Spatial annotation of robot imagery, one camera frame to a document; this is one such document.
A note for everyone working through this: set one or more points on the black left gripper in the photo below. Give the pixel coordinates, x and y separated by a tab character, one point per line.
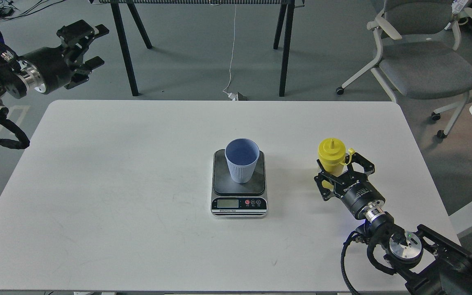
48	69

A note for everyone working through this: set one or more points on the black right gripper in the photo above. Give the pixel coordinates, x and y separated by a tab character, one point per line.
351	187

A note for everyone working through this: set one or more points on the yellow squeeze bottle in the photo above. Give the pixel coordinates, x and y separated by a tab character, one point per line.
332	155

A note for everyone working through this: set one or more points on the blue ribbed plastic cup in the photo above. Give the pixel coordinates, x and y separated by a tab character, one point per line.
241	155

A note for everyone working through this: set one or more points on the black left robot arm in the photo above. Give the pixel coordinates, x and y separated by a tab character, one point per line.
11	136

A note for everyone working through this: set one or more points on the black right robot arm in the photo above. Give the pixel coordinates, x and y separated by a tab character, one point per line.
429	263

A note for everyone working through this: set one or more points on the digital kitchen scale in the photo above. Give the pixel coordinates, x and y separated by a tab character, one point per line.
234	200

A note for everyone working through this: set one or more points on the black-legged background table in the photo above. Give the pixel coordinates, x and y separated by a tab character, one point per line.
200	33

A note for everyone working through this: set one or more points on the white power adapter on floor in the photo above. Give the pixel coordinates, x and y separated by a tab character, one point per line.
236	96

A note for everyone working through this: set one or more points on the grey office chair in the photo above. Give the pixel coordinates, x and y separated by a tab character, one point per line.
419	70

